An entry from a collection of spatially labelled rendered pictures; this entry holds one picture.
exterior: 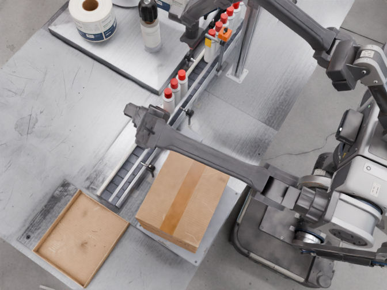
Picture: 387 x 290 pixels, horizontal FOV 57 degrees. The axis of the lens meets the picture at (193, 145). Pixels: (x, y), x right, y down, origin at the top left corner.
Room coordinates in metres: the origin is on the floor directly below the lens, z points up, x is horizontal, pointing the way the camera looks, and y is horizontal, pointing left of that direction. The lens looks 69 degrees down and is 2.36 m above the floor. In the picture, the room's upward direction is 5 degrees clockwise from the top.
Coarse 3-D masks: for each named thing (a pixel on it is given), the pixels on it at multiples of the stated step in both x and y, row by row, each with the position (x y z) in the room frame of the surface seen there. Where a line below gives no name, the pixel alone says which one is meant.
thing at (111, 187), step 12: (216, 60) 1.03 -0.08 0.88; (192, 72) 0.95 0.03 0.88; (192, 84) 0.89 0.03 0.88; (192, 96) 0.82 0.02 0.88; (132, 156) 0.50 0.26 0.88; (120, 168) 0.44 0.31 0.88; (120, 180) 0.39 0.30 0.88; (132, 180) 0.39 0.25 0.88; (108, 192) 0.33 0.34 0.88; (120, 192) 0.34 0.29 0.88
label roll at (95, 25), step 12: (72, 0) 1.20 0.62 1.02; (84, 0) 1.21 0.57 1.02; (96, 0) 1.21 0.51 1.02; (108, 0) 1.22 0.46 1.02; (72, 12) 1.13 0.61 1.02; (84, 12) 1.14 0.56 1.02; (96, 12) 1.14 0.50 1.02; (108, 12) 1.15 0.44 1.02; (84, 24) 1.08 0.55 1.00; (96, 24) 1.09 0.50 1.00; (108, 24) 1.13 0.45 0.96; (84, 36) 1.09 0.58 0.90; (96, 36) 1.08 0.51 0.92; (108, 36) 1.11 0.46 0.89
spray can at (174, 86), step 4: (172, 80) 0.78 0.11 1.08; (176, 80) 0.78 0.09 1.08; (172, 84) 0.76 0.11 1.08; (176, 84) 0.76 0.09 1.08; (172, 88) 0.76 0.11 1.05; (176, 88) 0.76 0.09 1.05; (172, 92) 0.75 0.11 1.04; (176, 92) 0.75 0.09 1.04; (176, 96) 0.75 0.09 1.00; (180, 96) 0.77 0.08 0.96; (176, 100) 0.75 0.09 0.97; (180, 100) 0.77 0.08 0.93; (176, 104) 0.75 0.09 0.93
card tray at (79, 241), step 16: (80, 192) 0.33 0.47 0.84; (64, 208) 0.25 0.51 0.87; (80, 208) 0.26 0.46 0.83; (96, 208) 0.27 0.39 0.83; (64, 224) 0.19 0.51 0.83; (80, 224) 0.20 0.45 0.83; (96, 224) 0.20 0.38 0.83; (112, 224) 0.21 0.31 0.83; (128, 224) 0.21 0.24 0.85; (48, 240) 0.12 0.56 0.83; (64, 240) 0.13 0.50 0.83; (80, 240) 0.13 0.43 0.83; (96, 240) 0.14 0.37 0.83; (112, 240) 0.14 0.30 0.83; (48, 256) 0.06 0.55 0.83; (64, 256) 0.07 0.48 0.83; (80, 256) 0.07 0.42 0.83; (96, 256) 0.08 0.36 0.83; (64, 272) 0.01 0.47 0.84; (80, 272) 0.01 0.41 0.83; (96, 272) 0.01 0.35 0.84
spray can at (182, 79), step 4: (180, 72) 0.81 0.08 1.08; (184, 72) 0.82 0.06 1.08; (176, 76) 0.82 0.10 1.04; (180, 76) 0.80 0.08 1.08; (184, 76) 0.80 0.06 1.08; (180, 80) 0.80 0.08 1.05; (184, 80) 0.80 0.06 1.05; (180, 84) 0.79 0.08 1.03; (184, 84) 0.79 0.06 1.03; (180, 88) 0.79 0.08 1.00; (184, 88) 0.79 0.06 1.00; (180, 92) 0.79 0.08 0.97; (184, 92) 0.79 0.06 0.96
